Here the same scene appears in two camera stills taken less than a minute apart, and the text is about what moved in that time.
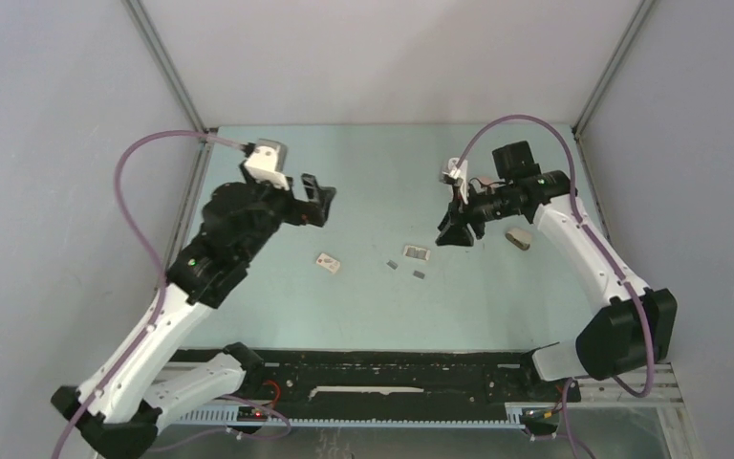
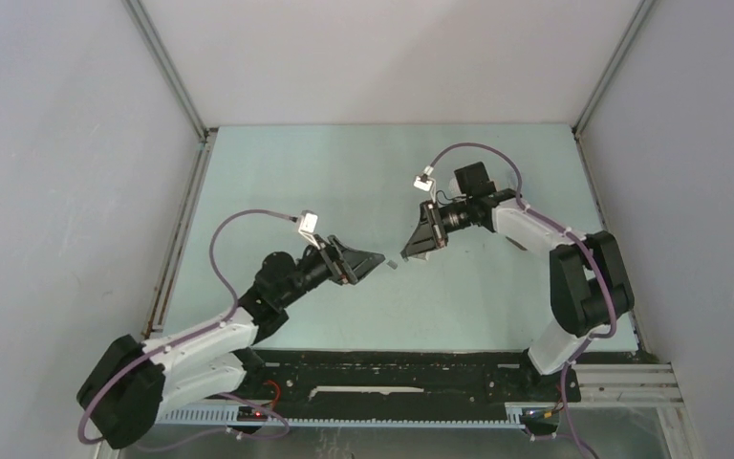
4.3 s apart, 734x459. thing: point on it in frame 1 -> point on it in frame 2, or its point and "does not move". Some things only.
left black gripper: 304,212 -> 350,266
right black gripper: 458,234 -> 429,235
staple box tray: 416,251 does not move
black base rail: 363,378 does not move
